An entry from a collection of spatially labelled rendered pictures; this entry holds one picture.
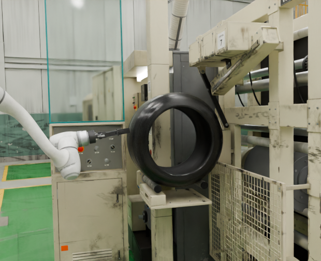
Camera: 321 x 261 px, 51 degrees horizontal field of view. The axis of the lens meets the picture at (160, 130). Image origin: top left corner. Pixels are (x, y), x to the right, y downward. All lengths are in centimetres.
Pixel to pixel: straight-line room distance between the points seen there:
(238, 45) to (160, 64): 67
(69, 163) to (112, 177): 86
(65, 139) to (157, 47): 89
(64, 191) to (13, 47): 866
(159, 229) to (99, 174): 61
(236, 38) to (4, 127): 940
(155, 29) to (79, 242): 163
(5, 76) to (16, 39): 113
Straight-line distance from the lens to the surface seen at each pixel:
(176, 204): 196
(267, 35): 176
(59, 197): 259
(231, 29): 179
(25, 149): 1074
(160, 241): 241
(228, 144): 235
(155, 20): 233
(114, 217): 265
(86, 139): 188
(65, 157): 176
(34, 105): 1078
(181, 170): 220
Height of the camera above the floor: 133
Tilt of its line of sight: 3 degrees down
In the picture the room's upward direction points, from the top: 1 degrees counter-clockwise
